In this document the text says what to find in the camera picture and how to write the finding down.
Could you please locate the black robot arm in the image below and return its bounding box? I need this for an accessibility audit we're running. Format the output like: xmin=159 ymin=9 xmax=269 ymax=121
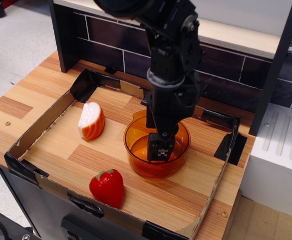
xmin=97 ymin=0 xmax=204 ymax=162

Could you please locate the dark tile backsplash panel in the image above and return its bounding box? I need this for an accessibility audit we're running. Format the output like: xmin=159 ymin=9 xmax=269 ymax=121
xmin=72 ymin=9 xmax=292 ymax=112

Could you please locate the cardboard fence with black tape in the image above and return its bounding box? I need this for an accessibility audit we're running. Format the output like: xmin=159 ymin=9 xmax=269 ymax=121
xmin=4 ymin=69 xmax=240 ymax=240

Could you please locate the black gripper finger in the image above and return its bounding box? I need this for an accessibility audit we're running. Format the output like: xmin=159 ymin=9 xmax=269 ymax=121
xmin=172 ymin=124 xmax=179 ymax=137
xmin=147 ymin=133 xmax=175 ymax=163

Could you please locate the black vertical frame post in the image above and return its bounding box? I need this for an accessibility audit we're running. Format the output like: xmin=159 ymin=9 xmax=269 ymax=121
xmin=249 ymin=6 xmax=292 ymax=136

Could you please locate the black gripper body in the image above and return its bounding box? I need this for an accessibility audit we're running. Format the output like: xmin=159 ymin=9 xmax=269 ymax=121
xmin=146 ymin=74 xmax=200 ymax=140

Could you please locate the black left frame post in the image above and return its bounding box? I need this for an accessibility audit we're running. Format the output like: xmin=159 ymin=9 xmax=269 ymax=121
xmin=49 ymin=0 xmax=81 ymax=73

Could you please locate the white ribbed sink block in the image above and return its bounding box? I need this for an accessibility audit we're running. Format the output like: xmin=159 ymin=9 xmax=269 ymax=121
xmin=240 ymin=103 xmax=292 ymax=216

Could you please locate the red toy strawberry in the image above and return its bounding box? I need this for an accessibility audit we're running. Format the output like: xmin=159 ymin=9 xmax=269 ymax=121
xmin=89 ymin=169 xmax=124 ymax=209

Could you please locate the white orange toy sushi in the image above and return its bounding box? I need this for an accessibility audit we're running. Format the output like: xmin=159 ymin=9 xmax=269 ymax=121
xmin=78 ymin=102 xmax=105 ymax=141

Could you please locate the transparent orange plastic pot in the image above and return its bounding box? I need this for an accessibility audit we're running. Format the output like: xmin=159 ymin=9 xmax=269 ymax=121
xmin=124 ymin=110 xmax=191 ymax=178

